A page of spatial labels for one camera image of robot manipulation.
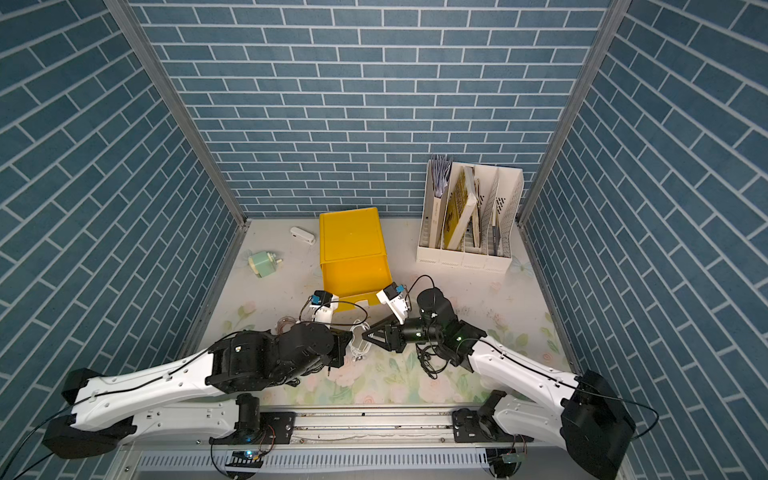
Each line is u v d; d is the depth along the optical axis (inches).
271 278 41.3
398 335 25.2
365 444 28.3
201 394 16.7
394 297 25.8
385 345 25.8
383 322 26.0
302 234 44.4
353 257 32.5
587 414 15.7
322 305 22.7
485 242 43.9
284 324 35.9
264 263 39.0
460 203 39.7
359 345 26.7
